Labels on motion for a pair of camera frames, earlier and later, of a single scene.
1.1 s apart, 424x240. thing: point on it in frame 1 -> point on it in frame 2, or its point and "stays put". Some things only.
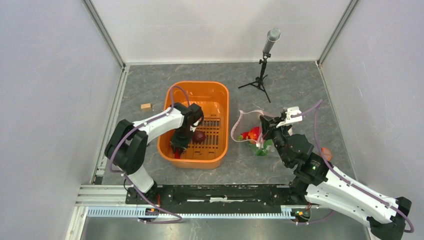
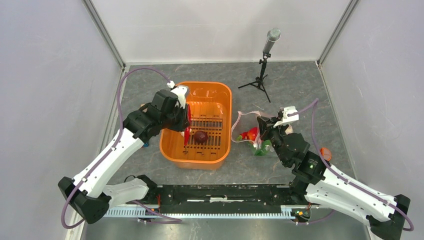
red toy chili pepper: x=244 y=135 stays put
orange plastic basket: x=213 y=96 stays put
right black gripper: x=268 y=125 stays put
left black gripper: x=182 y=145 -> x=184 y=121
